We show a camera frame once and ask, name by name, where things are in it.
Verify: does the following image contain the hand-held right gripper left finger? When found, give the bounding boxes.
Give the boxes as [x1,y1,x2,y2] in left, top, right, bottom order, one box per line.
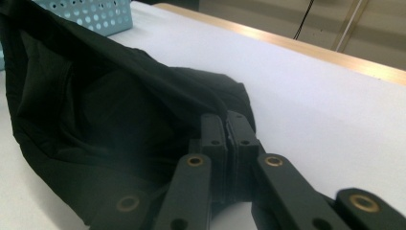
[190,113,230,203]

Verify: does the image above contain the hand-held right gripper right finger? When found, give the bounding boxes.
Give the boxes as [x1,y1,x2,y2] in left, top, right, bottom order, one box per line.
[226,109,266,203]

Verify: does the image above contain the black pants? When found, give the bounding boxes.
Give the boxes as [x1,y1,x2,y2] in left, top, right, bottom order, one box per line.
[0,0,257,228]

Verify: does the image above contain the light blue perforated plastic basket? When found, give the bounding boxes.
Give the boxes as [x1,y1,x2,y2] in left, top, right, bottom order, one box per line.
[0,0,134,71]

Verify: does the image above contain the white table sheet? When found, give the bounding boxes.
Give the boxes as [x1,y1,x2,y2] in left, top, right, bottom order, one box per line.
[0,1,406,230]

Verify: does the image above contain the wooden table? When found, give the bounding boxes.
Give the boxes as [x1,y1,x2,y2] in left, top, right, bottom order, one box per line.
[152,2,406,87]

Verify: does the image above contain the black hanging wall cable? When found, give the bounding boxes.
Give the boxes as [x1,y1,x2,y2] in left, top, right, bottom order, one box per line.
[292,0,315,41]

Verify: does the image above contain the vertical metal wall strip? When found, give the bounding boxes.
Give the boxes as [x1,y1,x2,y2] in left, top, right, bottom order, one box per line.
[329,0,368,54]

